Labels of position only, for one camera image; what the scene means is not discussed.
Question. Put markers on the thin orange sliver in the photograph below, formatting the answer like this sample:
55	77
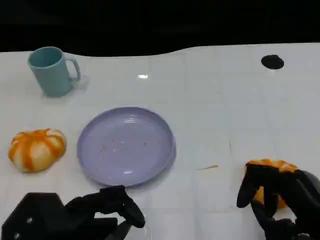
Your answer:
207	167

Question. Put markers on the orange white toy bread roll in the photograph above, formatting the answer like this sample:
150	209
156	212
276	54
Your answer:
275	163
37	150

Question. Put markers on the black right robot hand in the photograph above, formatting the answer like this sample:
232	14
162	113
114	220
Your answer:
302	200

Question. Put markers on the lilac plate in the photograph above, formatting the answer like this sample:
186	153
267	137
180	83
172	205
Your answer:
125	147

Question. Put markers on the black cloth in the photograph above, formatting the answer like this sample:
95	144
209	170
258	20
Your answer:
160	25

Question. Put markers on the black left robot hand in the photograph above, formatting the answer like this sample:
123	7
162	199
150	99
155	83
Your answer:
82	215

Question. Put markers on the pale green mug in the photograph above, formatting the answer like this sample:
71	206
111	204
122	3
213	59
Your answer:
51	72

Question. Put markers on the black round table hole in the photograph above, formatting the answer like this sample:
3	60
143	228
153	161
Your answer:
272	61

